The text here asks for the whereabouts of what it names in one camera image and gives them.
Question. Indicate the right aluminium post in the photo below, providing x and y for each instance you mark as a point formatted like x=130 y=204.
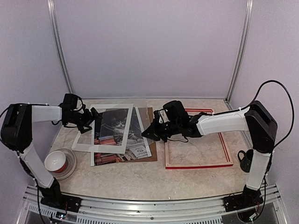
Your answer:
x=241 y=49

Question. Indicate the aluminium post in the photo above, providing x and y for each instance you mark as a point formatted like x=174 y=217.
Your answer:
x=241 y=49
x=58 y=45

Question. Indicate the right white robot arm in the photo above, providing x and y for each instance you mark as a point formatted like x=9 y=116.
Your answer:
x=253 y=118

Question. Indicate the red wooden picture frame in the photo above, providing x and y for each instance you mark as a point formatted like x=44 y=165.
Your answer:
x=192 y=153

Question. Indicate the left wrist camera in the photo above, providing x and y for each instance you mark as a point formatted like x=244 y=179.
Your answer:
x=72 y=102

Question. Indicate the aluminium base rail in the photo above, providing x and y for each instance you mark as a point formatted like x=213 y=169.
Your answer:
x=96 y=210

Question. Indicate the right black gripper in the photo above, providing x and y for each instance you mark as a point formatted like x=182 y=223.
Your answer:
x=154 y=133

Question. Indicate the cat photo print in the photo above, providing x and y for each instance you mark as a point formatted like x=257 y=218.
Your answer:
x=116 y=137

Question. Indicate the left aluminium post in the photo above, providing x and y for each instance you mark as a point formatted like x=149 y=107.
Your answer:
x=58 y=45

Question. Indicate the brown backing board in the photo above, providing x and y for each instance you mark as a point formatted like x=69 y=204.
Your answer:
x=138 y=149

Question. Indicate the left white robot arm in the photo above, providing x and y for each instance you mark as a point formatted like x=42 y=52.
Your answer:
x=16 y=135

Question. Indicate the white mat board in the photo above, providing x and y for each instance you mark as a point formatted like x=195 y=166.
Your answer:
x=111 y=135

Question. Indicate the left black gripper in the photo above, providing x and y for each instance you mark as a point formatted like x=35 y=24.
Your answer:
x=94 y=113

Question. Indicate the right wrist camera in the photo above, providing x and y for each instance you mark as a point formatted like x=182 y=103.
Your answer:
x=174 y=111

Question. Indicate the dark green mug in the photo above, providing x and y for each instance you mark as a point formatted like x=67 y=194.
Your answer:
x=245 y=159

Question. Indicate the white red bowl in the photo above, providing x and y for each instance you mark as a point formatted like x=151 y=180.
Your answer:
x=55 y=162

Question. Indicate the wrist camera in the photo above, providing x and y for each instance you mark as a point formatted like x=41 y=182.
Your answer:
x=174 y=111
x=72 y=102

